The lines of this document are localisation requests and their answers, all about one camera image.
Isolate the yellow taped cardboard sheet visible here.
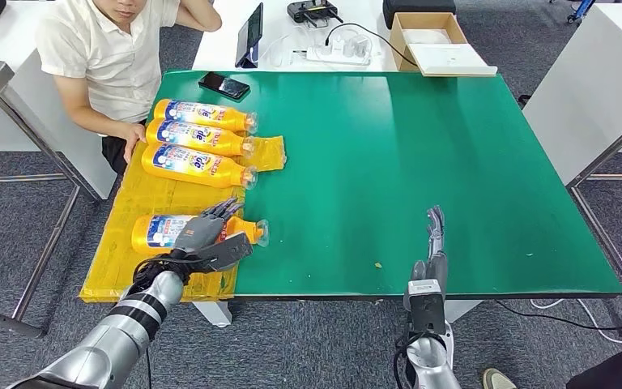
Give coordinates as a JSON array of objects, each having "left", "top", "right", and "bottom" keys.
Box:
[{"left": 79, "top": 134, "right": 288, "bottom": 305}]

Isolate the white power strip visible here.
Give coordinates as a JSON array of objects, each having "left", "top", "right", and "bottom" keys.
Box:
[{"left": 305, "top": 45, "right": 373, "bottom": 66}]

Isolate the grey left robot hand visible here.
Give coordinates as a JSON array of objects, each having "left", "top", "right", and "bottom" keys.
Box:
[{"left": 171, "top": 197, "right": 246, "bottom": 258}]

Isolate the white floor cable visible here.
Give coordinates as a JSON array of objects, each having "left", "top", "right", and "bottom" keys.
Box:
[{"left": 530, "top": 297, "right": 622, "bottom": 348}]

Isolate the green topped table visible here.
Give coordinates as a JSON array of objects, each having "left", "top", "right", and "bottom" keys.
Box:
[{"left": 80, "top": 71, "right": 622, "bottom": 301}]

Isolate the person's right hand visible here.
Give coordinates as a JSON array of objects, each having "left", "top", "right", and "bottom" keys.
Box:
[{"left": 121, "top": 123, "right": 148, "bottom": 165}]

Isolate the white flat panel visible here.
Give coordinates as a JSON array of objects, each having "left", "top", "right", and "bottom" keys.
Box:
[{"left": 407, "top": 42, "right": 499, "bottom": 77}]

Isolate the white table foot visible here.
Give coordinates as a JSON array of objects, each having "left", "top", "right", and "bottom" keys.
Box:
[
  {"left": 444, "top": 299, "right": 484, "bottom": 324},
  {"left": 193, "top": 300, "right": 234, "bottom": 328}
]

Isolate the brown cardboard box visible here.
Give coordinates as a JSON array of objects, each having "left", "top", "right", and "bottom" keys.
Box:
[{"left": 390, "top": 11, "right": 471, "bottom": 74}]

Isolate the black case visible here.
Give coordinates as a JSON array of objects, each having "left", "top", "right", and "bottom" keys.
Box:
[{"left": 381, "top": 0, "right": 458, "bottom": 30}]

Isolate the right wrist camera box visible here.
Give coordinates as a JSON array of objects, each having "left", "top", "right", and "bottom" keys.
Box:
[{"left": 403, "top": 279, "right": 448, "bottom": 336}]

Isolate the person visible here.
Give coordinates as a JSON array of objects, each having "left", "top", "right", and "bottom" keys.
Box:
[
  {"left": 565, "top": 338, "right": 622, "bottom": 389},
  {"left": 36, "top": 0, "right": 224, "bottom": 176}
]

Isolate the black tablet on stand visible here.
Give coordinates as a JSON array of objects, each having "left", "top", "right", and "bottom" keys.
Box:
[{"left": 234, "top": 2, "right": 265, "bottom": 69}]

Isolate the white packaging insert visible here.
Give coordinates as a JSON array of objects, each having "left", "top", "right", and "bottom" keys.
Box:
[{"left": 403, "top": 28, "right": 455, "bottom": 45}]

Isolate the black smartphone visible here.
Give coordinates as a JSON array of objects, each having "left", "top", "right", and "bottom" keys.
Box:
[{"left": 198, "top": 71, "right": 251, "bottom": 101}]

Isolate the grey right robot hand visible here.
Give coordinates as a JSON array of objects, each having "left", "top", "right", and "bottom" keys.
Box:
[{"left": 410, "top": 204, "right": 450, "bottom": 301}]

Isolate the black power cable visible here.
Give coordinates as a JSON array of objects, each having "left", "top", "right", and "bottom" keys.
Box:
[{"left": 325, "top": 22, "right": 420, "bottom": 69}]

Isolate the black router with antennas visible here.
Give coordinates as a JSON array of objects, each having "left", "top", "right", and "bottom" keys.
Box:
[{"left": 287, "top": 0, "right": 345, "bottom": 28}]

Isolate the black floor cable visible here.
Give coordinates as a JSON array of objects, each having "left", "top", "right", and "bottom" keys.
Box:
[{"left": 496, "top": 299, "right": 622, "bottom": 334}]

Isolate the white shoe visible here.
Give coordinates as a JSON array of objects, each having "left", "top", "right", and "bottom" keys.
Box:
[{"left": 482, "top": 368, "right": 518, "bottom": 389}]

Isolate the blue metal stand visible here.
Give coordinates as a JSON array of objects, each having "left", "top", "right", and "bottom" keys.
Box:
[{"left": 549, "top": 0, "right": 596, "bottom": 25}]

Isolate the white desk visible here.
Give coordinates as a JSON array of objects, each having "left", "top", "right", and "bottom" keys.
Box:
[
  {"left": 191, "top": 0, "right": 399, "bottom": 73},
  {"left": 0, "top": 0, "right": 117, "bottom": 201},
  {"left": 522, "top": 2, "right": 622, "bottom": 186}
]

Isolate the orange detergent bottle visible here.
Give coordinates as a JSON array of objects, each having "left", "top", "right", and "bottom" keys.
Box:
[
  {"left": 145, "top": 118, "right": 257, "bottom": 158},
  {"left": 140, "top": 143, "right": 259, "bottom": 190},
  {"left": 130, "top": 214, "right": 271, "bottom": 255},
  {"left": 153, "top": 98, "right": 259, "bottom": 135}
]

